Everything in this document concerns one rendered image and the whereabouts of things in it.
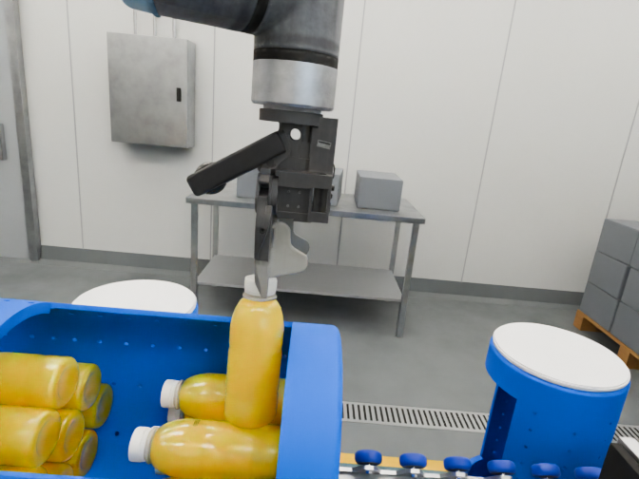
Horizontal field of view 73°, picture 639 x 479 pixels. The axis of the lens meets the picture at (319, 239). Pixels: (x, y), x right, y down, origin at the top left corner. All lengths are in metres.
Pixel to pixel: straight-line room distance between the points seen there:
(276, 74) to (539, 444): 0.91
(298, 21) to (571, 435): 0.93
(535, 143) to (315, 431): 3.78
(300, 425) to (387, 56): 3.45
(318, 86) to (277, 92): 0.04
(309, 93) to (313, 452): 0.37
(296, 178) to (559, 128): 3.81
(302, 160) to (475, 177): 3.52
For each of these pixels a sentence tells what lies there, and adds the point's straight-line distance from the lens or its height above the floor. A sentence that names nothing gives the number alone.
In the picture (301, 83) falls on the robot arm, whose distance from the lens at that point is 0.45.
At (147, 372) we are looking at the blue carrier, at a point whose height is 1.07.
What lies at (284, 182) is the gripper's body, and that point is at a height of 1.43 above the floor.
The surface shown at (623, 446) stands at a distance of 0.83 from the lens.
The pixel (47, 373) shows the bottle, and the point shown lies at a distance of 0.66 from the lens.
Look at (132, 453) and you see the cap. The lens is 0.61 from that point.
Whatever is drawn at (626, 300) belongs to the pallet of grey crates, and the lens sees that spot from 3.78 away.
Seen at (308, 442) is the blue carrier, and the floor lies 1.18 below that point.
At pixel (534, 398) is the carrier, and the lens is 1.05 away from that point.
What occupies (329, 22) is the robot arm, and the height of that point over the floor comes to 1.59.
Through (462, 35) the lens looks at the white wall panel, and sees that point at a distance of 3.91.
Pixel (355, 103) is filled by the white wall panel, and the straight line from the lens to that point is 3.72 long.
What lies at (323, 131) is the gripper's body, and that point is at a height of 1.49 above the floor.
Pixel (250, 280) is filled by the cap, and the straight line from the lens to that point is 0.52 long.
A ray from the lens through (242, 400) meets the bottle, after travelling 0.56.
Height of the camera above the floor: 1.50
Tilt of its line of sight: 16 degrees down
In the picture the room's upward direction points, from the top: 5 degrees clockwise
